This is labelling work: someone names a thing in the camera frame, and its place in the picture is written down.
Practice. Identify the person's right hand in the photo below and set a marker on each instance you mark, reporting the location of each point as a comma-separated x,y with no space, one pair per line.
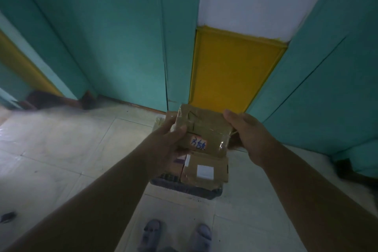
254,139

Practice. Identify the person's left hand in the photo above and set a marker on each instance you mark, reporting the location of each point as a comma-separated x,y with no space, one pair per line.
162,151

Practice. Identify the taped brown box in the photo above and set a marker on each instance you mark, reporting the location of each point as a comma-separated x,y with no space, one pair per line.
203,124

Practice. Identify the person's right forearm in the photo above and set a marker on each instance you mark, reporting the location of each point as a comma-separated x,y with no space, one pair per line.
319,201

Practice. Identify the person's left forearm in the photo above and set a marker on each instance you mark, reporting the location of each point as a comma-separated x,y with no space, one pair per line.
88,210

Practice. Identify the black flat tray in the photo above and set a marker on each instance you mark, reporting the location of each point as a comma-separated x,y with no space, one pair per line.
189,193

